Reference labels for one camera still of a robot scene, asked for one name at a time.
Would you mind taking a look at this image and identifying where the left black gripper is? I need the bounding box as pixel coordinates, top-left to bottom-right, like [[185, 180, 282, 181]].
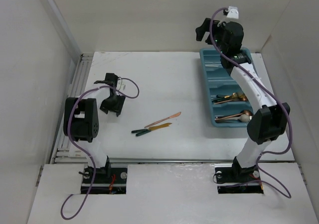
[[101, 93, 124, 115]]

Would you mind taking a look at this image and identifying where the copper spoon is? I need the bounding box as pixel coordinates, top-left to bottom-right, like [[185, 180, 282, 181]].
[[215, 110, 253, 119]]

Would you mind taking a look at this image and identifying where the blue plastic cutlery tray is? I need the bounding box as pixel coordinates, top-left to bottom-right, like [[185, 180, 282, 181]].
[[199, 48, 252, 128]]

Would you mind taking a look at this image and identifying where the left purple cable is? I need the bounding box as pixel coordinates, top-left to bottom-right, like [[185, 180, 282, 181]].
[[61, 78, 140, 220]]

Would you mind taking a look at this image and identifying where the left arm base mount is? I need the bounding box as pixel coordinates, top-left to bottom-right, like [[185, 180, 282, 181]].
[[79, 167, 128, 195]]

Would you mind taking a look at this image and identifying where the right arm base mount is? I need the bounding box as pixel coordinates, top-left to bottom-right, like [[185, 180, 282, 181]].
[[214, 167, 264, 194]]

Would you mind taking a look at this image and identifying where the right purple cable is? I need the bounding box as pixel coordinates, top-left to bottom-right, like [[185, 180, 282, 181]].
[[209, 7, 293, 199]]

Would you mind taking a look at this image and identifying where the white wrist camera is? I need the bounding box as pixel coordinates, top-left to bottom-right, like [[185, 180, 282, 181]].
[[117, 80, 126, 90], [223, 6, 239, 20]]

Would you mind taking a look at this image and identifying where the gold knife green handle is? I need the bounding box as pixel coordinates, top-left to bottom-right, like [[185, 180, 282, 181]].
[[131, 123, 171, 137]]

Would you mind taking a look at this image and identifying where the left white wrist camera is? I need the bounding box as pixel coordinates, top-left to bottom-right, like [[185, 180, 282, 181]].
[[117, 80, 126, 90]]

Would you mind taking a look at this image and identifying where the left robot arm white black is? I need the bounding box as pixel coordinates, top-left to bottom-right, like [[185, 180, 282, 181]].
[[63, 73, 126, 183]]

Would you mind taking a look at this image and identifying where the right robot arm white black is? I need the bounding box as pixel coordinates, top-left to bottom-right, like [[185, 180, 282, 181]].
[[195, 18, 291, 185]]

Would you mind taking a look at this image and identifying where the gold fork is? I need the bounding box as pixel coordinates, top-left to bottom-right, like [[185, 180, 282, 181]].
[[221, 93, 248, 101]]

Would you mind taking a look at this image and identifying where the aluminium rail frame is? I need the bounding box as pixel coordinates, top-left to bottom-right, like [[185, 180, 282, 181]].
[[47, 53, 93, 164]]

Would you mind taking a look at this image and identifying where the white plastic spoon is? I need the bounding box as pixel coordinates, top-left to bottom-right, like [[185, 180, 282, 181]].
[[215, 114, 252, 122]]

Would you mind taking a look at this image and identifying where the rose copper fork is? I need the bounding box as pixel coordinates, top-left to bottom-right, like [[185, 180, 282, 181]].
[[214, 99, 240, 105]]

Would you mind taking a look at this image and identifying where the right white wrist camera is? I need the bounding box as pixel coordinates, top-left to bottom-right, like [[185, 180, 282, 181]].
[[223, 6, 239, 20]]

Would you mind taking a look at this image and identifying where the purple cable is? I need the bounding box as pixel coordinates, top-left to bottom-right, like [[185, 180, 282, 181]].
[[61, 78, 140, 220], [209, 7, 293, 199]]

